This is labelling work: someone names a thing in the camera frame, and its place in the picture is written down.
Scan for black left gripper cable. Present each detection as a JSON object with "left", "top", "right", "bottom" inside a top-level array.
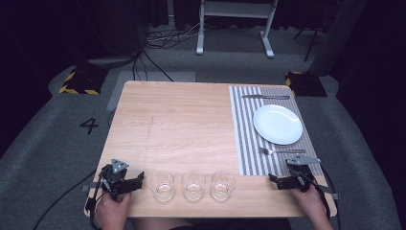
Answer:
[{"left": 32, "top": 168, "right": 98, "bottom": 230}]

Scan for person's left hand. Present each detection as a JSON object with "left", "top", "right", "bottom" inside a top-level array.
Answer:
[{"left": 95, "top": 191, "right": 133, "bottom": 230}]

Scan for bundle of floor cables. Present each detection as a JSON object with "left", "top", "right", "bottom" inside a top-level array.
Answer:
[{"left": 131, "top": 18, "right": 209, "bottom": 82}]

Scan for person's right hand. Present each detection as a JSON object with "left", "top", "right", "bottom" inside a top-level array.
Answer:
[{"left": 289, "top": 184, "right": 333, "bottom": 226}]

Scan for silver fork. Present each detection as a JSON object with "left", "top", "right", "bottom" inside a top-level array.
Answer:
[{"left": 259, "top": 147, "right": 306, "bottom": 156}]

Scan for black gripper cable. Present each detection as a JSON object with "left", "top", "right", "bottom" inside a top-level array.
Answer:
[
  {"left": 32, "top": 168, "right": 98, "bottom": 230},
  {"left": 314, "top": 166, "right": 343, "bottom": 230}
]

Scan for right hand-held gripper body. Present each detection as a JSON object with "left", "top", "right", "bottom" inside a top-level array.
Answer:
[{"left": 282, "top": 153, "right": 322, "bottom": 194}]

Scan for black base plate yellow stripes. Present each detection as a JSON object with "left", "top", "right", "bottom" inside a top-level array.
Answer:
[
  {"left": 58, "top": 66, "right": 110, "bottom": 96},
  {"left": 284, "top": 70, "right": 328, "bottom": 98}
]

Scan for person's legs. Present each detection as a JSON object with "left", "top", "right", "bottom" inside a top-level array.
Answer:
[{"left": 131, "top": 217, "right": 292, "bottom": 230}]

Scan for black tripod stand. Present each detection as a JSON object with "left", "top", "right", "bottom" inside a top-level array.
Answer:
[{"left": 292, "top": 24, "right": 324, "bottom": 63}]

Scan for grey curtain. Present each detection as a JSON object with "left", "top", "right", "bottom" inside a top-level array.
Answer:
[{"left": 307, "top": 0, "right": 369, "bottom": 78}]

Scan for silver table knife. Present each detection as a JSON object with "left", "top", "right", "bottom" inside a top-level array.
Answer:
[{"left": 240, "top": 94, "right": 291, "bottom": 101}]

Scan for white round plate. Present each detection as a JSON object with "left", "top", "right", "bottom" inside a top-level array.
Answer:
[{"left": 253, "top": 103, "right": 304, "bottom": 146}]

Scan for clear drinking glass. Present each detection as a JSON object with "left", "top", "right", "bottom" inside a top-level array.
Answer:
[
  {"left": 148, "top": 171, "right": 176, "bottom": 202},
  {"left": 210, "top": 170, "right": 237, "bottom": 202},
  {"left": 181, "top": 171, "right": 207, "bottom": 202}
]

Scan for grey floor mat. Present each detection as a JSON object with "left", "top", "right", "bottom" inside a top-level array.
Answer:
[{"left": 105, "top": 70, "right": 196, "bottom": 112}]

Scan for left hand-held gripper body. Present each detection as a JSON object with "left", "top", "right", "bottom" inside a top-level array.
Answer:
[{"left": 98, "top": 158, "right": 135, "bottom": 196}]

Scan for white metal desk frame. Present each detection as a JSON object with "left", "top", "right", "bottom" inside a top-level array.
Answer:
[{"left": 195, "top": 0, "right": 280, "bottom": 59}]

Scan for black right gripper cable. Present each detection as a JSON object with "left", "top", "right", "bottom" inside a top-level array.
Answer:
[{"left": 314, "top": 166, "right": 343, "bottom": 230}]

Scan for striped grey placemat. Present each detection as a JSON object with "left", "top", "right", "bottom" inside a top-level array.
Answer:
[{"left": 228, "top": 85, "right": 324, "bottom": 177}]

